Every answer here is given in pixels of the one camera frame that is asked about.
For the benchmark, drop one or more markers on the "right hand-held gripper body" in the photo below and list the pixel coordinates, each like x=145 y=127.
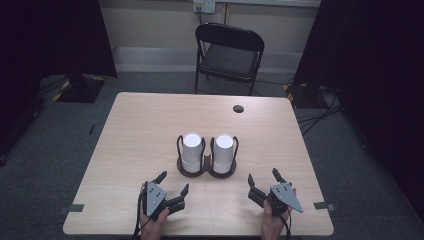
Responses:
x=285 y=196

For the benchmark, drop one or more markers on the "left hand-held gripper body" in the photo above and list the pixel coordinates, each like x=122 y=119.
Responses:
x=155 y=196

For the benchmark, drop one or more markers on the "stack of white paper cups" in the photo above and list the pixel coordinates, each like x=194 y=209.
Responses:
x=192 y=151
x=223 y=153

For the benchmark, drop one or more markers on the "person's right hand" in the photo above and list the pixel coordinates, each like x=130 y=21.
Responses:
x=271 y=226

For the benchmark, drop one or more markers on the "person's left hand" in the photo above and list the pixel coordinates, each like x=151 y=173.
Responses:
x=151 y=230

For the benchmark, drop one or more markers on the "grey tape strip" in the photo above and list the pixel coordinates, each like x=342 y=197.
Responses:
x=324 y=206
x=71 y=208

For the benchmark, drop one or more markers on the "black stand base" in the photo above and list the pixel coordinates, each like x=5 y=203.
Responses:
x=301 y=96
x=80 y=90

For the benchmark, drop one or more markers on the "black folding chair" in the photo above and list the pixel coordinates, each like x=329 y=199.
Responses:
x=230 y=60

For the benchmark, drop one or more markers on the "dark curtain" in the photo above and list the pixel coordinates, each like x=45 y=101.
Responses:
x=376 y=83
x=40 y=50

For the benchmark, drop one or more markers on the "grey background desk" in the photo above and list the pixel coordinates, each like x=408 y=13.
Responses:
x=266 y=2

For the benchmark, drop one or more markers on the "white wall socket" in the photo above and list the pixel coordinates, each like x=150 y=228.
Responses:
x=204 y=6

